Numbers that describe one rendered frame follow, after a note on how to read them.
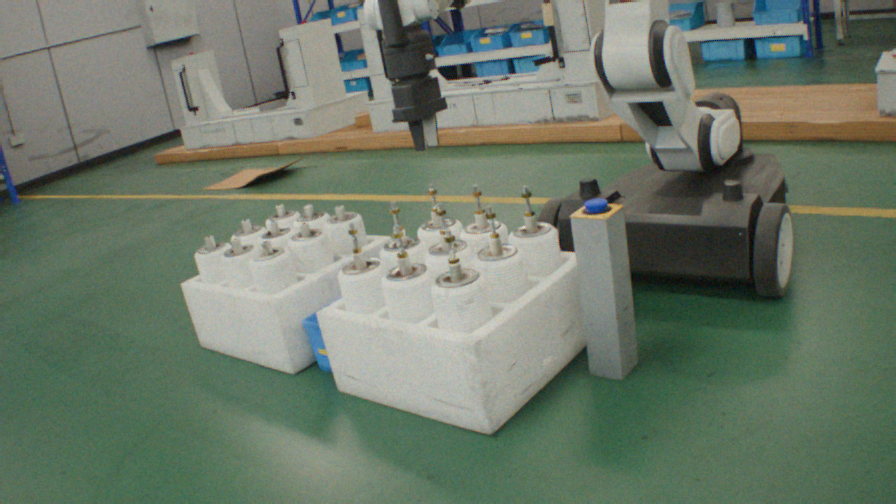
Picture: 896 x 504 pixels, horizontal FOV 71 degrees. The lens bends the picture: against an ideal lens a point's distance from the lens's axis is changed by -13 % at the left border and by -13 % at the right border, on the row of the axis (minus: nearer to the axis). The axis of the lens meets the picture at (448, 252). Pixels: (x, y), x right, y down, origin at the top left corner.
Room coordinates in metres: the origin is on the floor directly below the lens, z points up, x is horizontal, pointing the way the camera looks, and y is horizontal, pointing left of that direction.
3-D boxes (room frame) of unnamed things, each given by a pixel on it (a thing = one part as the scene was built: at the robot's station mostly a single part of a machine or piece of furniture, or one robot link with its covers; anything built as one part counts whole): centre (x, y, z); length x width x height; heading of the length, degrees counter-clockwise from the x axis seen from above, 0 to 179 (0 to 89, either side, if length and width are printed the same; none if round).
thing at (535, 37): (6.63, -1.22, 0.36); 0.50 x 0.38 x 0.21; 140
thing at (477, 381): (1.29, 0.00, 0.09); 0.39 x 0.39 x 0.18; 48
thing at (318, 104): (5.18, 1.11, 0.45); 1.61 x 0.57 x 0.74; 49
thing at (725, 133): (1.68, -0.67, 0.28); 0.21 x 0.20 x 0.13; 139
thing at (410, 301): (1.20, 0.08, 0.16); 0.10 x 0.10 x 0.18
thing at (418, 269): (1.20, 0.08, 0.25); 0.08 x 0.08 x 0.01
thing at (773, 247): (1.30, -0.69, 0.10); 0.20 x 0.05 x 0.20; 139
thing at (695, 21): (5.72, -2.25, 0.36); 0.50 x 0.38 x 0.21; 141
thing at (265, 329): (1.66, 0.40, 0.09); 0.39 x 0.39 x 0.18; 49
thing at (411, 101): (1.29, 0.00, 0.57); 0.13 x 0.10 x 0.12; 139
